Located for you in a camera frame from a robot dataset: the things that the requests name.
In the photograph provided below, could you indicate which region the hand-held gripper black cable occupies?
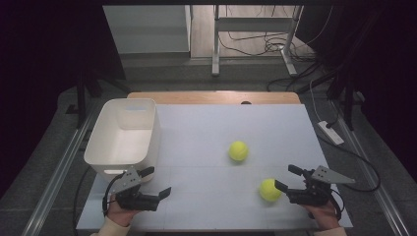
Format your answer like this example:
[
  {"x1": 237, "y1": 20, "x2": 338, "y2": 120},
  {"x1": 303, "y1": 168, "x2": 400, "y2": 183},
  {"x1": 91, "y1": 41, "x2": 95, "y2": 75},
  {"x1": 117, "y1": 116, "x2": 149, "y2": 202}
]
[
  {"x1": 328, "y1": 188, "x2": 346, "y2": 220},
  {"x1": 72, "y1": 165, "x2": 127, "y2": 236}
]

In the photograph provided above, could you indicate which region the person's left hand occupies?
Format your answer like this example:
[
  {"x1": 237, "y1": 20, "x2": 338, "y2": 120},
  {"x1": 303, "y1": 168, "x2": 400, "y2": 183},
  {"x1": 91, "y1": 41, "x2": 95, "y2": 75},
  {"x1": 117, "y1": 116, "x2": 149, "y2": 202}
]
[{"x1": 106, "y1": 194, "x2": 142, "y2": 228}]

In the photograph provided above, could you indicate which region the metal floor rail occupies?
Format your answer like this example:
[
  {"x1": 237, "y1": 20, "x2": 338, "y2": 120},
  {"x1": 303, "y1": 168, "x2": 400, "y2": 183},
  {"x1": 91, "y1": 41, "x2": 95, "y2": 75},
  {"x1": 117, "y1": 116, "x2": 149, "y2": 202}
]
[
  {"x1": 21, "y1": 107, "x2": 99, "y2": 236},
  {"x1": 330, "y1": 97, "x2": 411, "y2": 236}
]

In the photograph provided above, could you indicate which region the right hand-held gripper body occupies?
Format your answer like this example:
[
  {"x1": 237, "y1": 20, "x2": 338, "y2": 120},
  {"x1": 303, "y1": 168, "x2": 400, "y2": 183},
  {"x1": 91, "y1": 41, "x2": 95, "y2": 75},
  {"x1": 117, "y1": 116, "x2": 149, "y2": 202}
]
[{"x1": 285, "y1": 165, "x2": 357, "y2": 207}]

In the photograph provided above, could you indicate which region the white power strip cable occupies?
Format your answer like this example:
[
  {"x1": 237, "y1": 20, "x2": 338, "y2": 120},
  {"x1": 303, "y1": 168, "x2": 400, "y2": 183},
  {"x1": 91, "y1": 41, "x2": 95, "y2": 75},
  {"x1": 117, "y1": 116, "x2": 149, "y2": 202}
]
[{"x1": 309, "y1": 80, "x2": 323, "y2": 123}]

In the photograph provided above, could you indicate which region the white metal desk frame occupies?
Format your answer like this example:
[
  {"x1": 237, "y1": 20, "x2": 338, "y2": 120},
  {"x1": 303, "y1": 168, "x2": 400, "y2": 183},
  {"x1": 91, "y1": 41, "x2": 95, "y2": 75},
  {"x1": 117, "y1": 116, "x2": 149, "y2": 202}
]
[{"x1": 210, "y1": 4, "x2": 304, "y2": 78}]

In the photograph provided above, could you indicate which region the long black cable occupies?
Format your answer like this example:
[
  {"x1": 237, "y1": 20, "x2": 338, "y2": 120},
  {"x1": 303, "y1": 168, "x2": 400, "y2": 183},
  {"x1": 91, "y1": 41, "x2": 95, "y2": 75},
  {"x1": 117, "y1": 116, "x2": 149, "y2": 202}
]
[{"x1": 316, "y1": 134, "x2": 382, "y2": 194}]

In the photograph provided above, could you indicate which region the white board sheet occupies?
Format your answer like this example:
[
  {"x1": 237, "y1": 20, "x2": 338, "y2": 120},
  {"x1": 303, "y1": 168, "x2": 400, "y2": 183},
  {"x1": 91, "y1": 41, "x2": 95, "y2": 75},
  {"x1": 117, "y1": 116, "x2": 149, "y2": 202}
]
[{"x1": 76, "y1": 103, "x2": 354, "y2": 230}]

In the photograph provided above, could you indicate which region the right hand-held gripper black cable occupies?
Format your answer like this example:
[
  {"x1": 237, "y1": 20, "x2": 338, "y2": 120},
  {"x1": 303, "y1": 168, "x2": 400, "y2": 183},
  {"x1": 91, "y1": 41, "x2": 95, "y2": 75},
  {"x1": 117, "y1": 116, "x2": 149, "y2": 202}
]
[{"x1": 328, "y1": 188, "x2": 346, "y2": 220}]

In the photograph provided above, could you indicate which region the person's right hand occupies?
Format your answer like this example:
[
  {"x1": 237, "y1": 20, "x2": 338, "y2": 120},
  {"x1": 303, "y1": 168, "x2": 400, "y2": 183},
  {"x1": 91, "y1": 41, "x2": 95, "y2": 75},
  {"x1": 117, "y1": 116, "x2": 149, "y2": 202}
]
[{"x1": 301, "y1": 199, "x2": 342, "y2": 230}]

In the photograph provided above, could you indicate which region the white cabinet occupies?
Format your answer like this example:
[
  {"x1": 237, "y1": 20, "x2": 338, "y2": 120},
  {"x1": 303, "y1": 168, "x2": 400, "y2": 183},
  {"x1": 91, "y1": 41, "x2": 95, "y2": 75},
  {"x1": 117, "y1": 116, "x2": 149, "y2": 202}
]
[{"x1": 102, "y1": 4, "x2": 193, "y2": 55}]

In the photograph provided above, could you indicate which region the tangle of floor cables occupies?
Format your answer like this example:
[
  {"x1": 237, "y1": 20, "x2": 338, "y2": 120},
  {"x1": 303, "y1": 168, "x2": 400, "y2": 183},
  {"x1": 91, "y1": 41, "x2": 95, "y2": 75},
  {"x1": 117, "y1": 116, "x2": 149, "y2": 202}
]
[{"x1": 217, "y1": 4, "x2": 333, "y2": 94}]

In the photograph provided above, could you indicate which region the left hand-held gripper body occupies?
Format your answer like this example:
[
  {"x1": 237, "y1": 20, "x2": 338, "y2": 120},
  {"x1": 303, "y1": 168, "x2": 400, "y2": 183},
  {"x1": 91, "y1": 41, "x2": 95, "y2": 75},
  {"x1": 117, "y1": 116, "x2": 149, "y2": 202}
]
[{"x1": 111, "y1": 167, "x2": 161, "y2": 212}]

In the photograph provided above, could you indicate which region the yellow tennis ball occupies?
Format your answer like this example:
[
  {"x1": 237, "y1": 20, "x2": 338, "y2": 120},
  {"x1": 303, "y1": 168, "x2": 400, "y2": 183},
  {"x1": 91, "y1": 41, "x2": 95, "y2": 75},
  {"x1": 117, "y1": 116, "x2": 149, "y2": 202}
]
[
  {"x1": 259, "y1": 178, "x2": 283, "y2": 202},
  {"x1": 228, "y1": 141, "x2": 250, "y2": 162}
]

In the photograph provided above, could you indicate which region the left hand-held gripper black cable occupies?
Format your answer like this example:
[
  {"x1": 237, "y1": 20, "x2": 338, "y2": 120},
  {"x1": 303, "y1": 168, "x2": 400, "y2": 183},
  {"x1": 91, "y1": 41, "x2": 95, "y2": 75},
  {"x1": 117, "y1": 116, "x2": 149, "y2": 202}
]
[{"x1": 72, "y1": 165, "x2": 127, "y2": 236}]

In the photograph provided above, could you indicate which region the white power strip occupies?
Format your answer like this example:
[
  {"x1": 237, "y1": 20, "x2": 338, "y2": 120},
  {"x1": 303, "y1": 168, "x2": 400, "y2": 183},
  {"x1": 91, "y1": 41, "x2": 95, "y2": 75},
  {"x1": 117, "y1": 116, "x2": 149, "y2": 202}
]
[{"x1": 317, "y1": 120, "x2": 345, "y2": 146}]

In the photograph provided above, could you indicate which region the white plastic bin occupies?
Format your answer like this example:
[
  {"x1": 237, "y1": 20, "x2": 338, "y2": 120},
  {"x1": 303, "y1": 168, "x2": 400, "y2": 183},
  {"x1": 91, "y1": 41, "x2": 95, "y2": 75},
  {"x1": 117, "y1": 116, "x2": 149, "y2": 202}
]
[{"x1": 83, "y1": 97, "x2": 162, "y2": 185}]

